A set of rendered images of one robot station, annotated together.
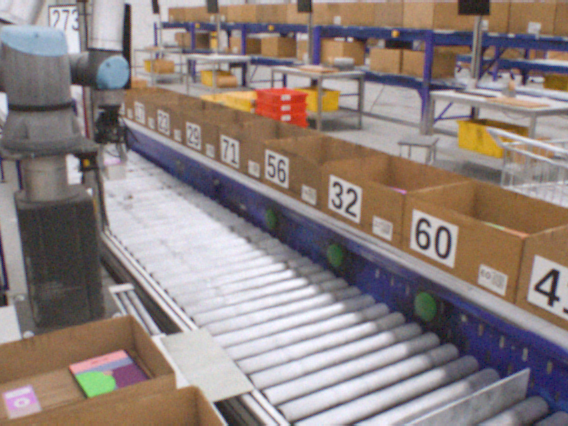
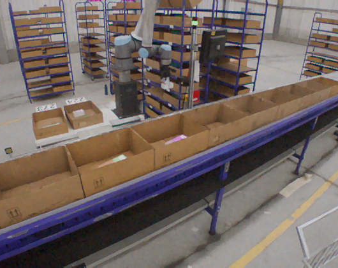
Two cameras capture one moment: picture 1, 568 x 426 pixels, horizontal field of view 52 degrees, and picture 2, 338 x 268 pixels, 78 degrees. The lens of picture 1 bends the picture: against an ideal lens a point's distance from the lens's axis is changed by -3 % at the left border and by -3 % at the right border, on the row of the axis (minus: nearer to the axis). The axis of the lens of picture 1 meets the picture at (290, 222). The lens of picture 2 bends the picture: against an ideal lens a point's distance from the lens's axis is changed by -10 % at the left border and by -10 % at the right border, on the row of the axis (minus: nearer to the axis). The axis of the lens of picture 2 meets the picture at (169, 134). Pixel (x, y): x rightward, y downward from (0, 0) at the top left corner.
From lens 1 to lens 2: 2.32 m
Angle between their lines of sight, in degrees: 78
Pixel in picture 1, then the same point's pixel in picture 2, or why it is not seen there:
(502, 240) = (75, 145)
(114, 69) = (141, 52)
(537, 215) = (115, 170)
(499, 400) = not seen: hidden behind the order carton
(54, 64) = (117, 47)
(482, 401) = not seen: hidden behind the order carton
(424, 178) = (186, 144)
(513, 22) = not seen: outside the picture
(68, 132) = (118, 65)
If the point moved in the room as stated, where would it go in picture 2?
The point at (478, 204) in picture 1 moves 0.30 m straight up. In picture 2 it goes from (151, 160) to (150, 108)
